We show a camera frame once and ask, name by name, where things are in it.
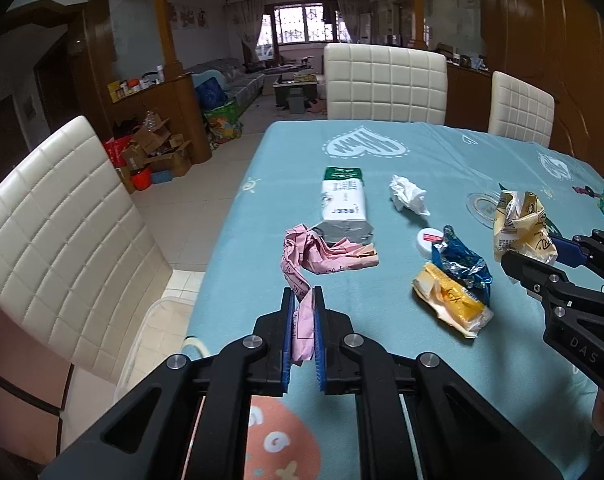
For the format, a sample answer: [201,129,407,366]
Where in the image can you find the small brown cardboard box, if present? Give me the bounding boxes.
[116,166,137,195]

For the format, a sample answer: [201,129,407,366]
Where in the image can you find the cream quilted leather chair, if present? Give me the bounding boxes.
[488,71,555,148]
[323,43,449,126]
[0,115,175,386]

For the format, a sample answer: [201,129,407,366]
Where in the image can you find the cream printed wrapper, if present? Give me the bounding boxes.
[492,190,560,266]

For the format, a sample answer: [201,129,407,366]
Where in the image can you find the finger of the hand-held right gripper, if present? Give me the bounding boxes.
[549,230,604,281]
[500,251,581,312]

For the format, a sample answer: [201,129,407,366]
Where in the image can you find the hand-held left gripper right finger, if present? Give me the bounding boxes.
[313,286,577,480]

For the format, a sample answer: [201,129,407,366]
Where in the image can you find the blue patterned bag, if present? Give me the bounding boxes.
[194,77,229,109]

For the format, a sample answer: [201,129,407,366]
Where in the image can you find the brown wooden door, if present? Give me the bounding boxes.
[476,0,604,176]

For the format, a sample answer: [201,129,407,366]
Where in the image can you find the grey sofa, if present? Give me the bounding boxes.
[184,57,267,111]

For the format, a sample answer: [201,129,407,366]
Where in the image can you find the yellow plastic wrapper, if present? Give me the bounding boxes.
[412,262,495,340]

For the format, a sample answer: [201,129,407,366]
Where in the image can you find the wall pictures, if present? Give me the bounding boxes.
[169,5,207,28]

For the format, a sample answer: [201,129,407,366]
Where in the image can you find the brown wooden furniture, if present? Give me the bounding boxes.
[0,290,75,463]

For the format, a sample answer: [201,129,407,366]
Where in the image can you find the blue foil wrapper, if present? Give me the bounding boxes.
[431,225,493,307]

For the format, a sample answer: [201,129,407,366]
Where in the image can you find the white green paper packet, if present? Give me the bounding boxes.
[316,166,375,247]

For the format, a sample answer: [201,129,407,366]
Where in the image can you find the colourful woven bag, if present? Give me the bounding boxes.
[203,102,243,146]

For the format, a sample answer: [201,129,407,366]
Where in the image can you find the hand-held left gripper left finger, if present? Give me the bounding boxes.
[39,287,297,480]

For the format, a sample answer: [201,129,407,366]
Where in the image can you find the open cardboard box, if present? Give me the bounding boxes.
[132,117,171,153]
[149,140,193,178]

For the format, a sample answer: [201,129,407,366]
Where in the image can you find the white bottle cap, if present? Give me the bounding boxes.
[416,228,445,261]

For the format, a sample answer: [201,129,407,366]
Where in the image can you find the pink paper wrapper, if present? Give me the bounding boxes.
[280,225,381,367]

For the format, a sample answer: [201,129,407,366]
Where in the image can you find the dark coffee table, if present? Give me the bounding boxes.
[273,72,320,108]

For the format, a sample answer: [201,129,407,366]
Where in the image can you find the white tissue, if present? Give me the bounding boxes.
[389,175,431,217]

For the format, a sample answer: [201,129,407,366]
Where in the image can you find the clear round dish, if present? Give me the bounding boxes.
[464,191,505,223]

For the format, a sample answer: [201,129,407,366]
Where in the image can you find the barred window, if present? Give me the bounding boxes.
[262,4,339,46]

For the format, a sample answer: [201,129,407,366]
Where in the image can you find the wooden partition cabinet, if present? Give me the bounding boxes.
[107,72,213,166]
[444,55,495,131]

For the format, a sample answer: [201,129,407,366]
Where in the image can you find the patterned curtain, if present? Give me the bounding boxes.
[224,0,265,63]
[337,0,375,46]

